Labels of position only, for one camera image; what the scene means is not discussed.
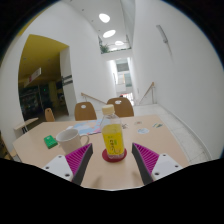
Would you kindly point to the small colourful sticker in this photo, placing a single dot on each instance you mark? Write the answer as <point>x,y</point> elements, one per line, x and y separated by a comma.
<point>157,125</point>

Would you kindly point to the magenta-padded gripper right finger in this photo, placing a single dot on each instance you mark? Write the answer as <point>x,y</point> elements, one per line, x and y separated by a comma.
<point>150,160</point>

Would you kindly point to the green balcony plant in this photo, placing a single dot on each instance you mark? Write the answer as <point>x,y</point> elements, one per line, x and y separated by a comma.
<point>104,49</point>

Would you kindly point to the flat round red coaster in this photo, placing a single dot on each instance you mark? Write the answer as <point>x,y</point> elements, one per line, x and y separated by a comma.
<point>106,158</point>

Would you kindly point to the round white sticker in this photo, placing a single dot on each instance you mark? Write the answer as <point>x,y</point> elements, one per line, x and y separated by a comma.
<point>143,130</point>

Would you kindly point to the white ceramic mug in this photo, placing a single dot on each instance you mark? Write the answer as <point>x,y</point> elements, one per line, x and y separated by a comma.
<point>68,140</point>

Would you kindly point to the white hanging sign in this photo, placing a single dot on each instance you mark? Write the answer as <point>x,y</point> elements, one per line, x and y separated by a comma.
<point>32,77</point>

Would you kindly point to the small green box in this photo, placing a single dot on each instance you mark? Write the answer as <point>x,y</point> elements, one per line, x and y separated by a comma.
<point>50,141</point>

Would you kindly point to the small wooden chair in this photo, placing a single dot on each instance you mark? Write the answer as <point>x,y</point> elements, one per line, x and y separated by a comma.
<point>49,115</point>

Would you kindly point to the clear bottle with yellow drink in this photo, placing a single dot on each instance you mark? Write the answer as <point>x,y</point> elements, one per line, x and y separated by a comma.
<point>112,140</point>

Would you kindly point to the wooden chair with back hole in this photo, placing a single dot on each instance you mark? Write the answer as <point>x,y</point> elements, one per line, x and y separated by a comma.
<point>85,113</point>
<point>121,108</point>

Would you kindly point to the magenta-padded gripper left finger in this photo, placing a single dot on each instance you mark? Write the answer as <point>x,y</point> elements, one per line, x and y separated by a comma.
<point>73,160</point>

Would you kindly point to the small wooden side table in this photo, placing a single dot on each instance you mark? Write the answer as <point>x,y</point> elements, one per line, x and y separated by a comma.
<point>25,123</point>

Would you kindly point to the dark shop shelf unit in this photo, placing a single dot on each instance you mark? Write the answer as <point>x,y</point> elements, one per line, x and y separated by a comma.
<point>30,101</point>

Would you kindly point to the round white ceiling lights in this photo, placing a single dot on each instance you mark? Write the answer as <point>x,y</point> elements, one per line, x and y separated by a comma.
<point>104,18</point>

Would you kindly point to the glass balcony railing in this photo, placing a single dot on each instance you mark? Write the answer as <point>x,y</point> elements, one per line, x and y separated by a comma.
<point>116,46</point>

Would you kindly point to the grey wall lamp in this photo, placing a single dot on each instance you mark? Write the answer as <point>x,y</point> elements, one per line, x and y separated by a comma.
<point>162,33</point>

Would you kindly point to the wooden stair handrail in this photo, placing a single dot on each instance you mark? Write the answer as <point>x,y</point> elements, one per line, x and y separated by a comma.
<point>148,89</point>
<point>93,98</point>

